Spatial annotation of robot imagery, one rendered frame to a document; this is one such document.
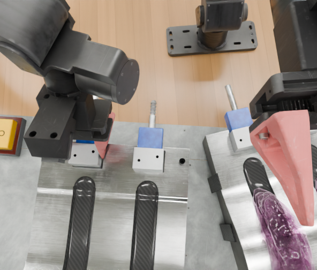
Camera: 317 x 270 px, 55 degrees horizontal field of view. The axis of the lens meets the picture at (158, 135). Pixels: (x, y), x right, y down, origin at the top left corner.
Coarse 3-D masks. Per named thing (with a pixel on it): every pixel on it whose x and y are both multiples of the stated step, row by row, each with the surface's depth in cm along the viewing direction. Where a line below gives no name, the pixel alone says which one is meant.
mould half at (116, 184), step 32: (128, 160) 53; (64, 192) 52; (96, 192) 52; (128, 192) 52; (160, 192) 52; (32, 224) 52; (64, 224) 51; (96, 224) 51; (128, 224) 51; (160, 224) 51; (32, 256) 50; (64, 256) 50; (96, 256) 50; (128, 256) 50; (160, 256) 50
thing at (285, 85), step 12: (288, 72) 20; (300, 72) 20; (312, 72) 20; (276, 84) 20; (288, 84) 20; (300, 84) 20; (312, 84) 20; (264, 96) 23; (276, 96) 21; (288, 96) 21; (300, 96) 23; (252, 108) 25; (264, 108) 25; (276, 108) 25
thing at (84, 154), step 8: (96, 96) 56; (72, 144) 52; (80, 144) 52; (88, 144) 52; (72, 152) 51; (80, 152) 51; (88, 152) 51; (96, 152) 51; (72, 160) 51; (80, 160) 51; (88, 160) 51; (96, 160) 51
